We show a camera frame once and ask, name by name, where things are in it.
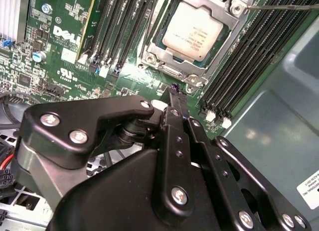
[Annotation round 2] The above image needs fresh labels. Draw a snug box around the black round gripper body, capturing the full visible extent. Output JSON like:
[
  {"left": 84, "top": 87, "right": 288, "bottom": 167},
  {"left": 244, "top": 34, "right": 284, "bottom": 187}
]
[{"left": 46, "top": 150, "right": 235, "bottom": 231}]

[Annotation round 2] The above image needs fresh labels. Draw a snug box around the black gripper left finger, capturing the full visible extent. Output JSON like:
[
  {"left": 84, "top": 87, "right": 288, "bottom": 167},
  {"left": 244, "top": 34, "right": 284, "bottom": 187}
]
[{"left": 11, "top": 88, "right": 195, "bottom": 221}]

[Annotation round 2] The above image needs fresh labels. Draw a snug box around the metal locking lever wire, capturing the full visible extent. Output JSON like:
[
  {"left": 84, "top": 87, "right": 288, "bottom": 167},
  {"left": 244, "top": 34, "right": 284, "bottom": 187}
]
[
  {"left": 139, "top": 0, "right": 157, "bottom": 66},
  {"left": 245, "top": 3, "right": 319, "bottom": 12}
]

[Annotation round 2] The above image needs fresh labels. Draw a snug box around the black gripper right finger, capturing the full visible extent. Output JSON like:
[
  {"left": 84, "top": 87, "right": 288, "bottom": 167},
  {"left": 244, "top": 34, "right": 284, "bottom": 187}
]
[{"left": 178, "top": 88, "right": 313, "bottom": 231}]

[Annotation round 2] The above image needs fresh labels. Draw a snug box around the silver topped CPU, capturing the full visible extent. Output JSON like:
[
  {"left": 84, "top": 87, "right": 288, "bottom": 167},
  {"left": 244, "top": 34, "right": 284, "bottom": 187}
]
[{"left": 161, "top": 1, "right": 224, "bottom": 62}]

